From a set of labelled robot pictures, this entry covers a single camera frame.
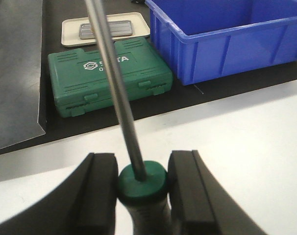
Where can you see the beige plastic tray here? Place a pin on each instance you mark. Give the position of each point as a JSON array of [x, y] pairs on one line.
[[70, 29]]

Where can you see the large blue plastic bin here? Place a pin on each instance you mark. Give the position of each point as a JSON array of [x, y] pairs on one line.
[[202, 40]]

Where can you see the green SATA tool case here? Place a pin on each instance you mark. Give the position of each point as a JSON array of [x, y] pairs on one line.
[[79, 81]]

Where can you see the small grey metal tray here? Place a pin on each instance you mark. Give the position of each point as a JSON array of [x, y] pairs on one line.
[[117, 29]]

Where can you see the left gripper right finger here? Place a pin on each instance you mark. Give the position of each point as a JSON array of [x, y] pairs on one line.
[[199, 204]]

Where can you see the green black screwdriver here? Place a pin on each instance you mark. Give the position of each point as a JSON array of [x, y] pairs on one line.
[[142, 185]]

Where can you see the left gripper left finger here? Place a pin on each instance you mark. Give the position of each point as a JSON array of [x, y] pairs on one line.
[[83, 204]]

